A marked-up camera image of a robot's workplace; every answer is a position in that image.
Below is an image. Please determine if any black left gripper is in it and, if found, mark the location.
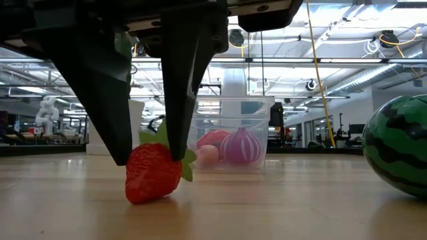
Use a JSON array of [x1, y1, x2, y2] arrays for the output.
[[0, 0, 304, 167]]

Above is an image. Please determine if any red round toy fruit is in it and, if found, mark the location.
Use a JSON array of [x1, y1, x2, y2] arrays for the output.
[[196, 129, 231, 150]]

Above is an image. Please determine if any pink textured toy fruit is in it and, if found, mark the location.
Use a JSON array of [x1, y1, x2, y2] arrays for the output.
[[195, 145, 220, 167]]

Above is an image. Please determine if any purple toy onion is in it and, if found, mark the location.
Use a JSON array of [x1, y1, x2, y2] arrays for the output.
[[221, 127, 262, 165]]

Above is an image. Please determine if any large red toy strawberry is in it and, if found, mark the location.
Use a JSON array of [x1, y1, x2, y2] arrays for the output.
[[125, 119, 197, 205]]

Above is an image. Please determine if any green striped toy watermelon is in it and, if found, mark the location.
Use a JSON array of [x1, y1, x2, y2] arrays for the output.
[[362, 94, 427, 198]]

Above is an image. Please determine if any clear plastic tupperware container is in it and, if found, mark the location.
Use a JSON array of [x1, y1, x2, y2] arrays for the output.
[[185, 95, 276, 169]]

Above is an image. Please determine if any white square pillar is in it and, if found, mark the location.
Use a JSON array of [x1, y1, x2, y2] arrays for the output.
[[221, 68, 248, 97]]

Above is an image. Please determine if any overhead rig light bar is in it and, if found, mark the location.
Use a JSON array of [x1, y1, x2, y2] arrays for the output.
[[0, 57, 427, 65]]

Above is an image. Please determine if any black background monitor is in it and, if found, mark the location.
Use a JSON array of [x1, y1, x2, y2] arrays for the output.
[[348, 123, 364, 136]]

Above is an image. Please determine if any black aluminium rig frame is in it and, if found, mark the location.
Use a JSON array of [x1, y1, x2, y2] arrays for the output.
[[0, 143, 364, 158]]

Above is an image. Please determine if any yellow hanging cable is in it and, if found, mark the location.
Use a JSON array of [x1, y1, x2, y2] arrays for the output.
[[305, 0, 337, 149]]

